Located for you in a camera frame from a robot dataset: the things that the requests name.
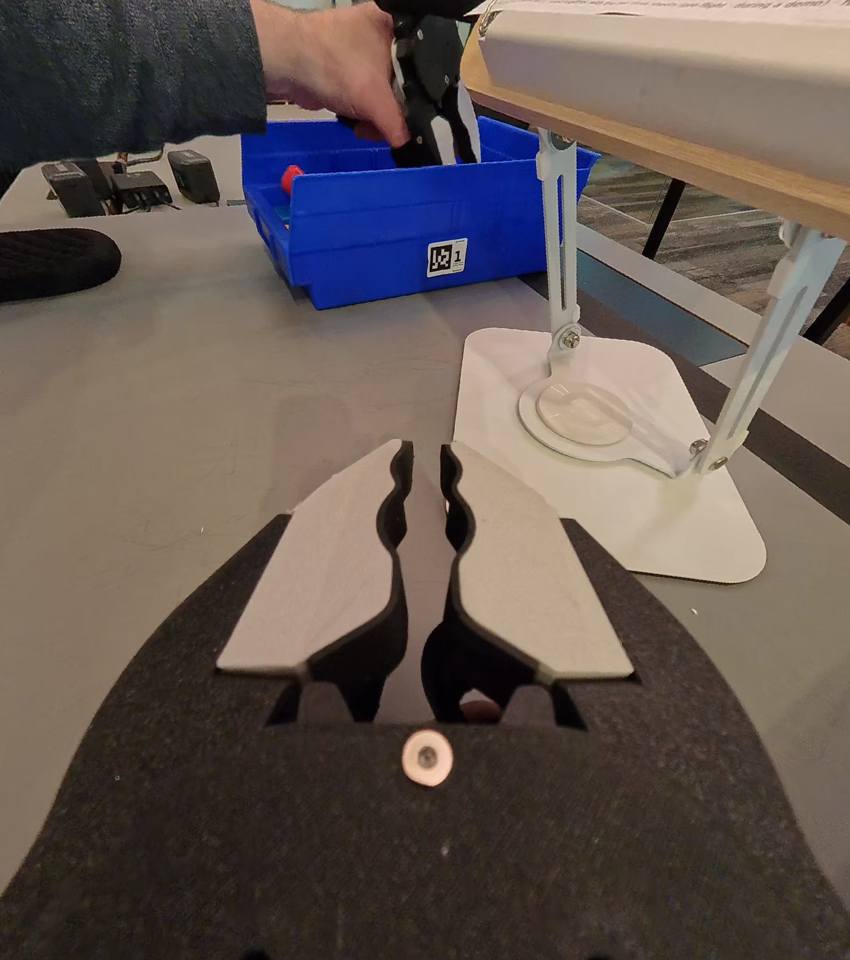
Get white document stand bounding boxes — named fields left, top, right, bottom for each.
left=452, top=128, right=847, bottom=588

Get person's left hand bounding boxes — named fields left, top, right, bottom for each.
left=253, top=0, right=414, bottom=148

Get grey desk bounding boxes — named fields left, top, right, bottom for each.
left=0, top=105, right=850, bottom=960

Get black charger blocks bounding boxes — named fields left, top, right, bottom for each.
left=41, top=147, right=225, bottom=220

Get instruction board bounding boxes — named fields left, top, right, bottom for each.
left=461, top=0, right=850, bottom=265

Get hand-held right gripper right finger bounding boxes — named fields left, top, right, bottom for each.
left=425, top=443, right=636, bottom=715

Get blue plastic bin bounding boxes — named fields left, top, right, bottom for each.
left=241, top=117, right=603, bottom=313

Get black ribbed wrist rest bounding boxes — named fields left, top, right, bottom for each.
left=0, top=227, right=123, bottom=312

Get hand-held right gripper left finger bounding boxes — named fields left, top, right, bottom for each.
left=218, top=440, right=415, bottom=721

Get person's left forearm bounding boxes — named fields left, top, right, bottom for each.
left=0, top=0, right=270, bottom=184

